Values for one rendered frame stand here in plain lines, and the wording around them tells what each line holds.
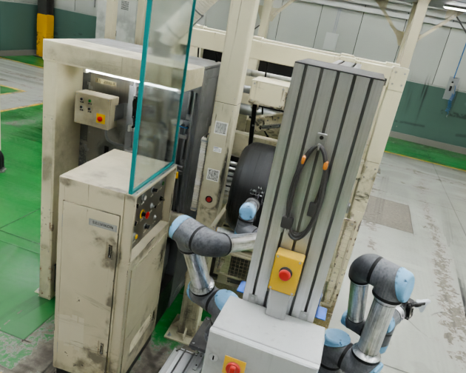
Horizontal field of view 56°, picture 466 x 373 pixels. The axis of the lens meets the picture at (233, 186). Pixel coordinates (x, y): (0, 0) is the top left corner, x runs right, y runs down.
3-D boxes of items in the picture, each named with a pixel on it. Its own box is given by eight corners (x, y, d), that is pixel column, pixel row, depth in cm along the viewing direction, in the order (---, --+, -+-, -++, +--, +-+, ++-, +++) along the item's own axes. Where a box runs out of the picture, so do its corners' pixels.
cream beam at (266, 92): (247, 103, 268) (251, 79, 263) (254, 98, 291) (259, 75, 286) (345, 125, 259) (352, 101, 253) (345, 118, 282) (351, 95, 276)
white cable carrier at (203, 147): (190, 210, 273) (201, 137, 256) (192, 207, 278) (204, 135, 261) (197, 212, 272) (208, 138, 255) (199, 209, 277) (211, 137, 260)
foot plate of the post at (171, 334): (163, 337, 300) (164, 332, 299) (177, 314, 325) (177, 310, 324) (200, 349, 296) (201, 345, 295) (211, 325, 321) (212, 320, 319)
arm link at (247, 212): (235, 219, 205) (240, 202, 203) (240, 212, 215) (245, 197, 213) (251, 224, 204) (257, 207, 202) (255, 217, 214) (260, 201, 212)
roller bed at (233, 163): (212, 198, 309) (219, 158, 299) (217, 192, 323) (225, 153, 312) (239, 205, 306) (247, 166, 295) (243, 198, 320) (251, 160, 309)
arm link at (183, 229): (208, 318, 203) (188, 238, 168) (187, 302, 212) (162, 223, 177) (226, 301, 210) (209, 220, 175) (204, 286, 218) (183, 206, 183)
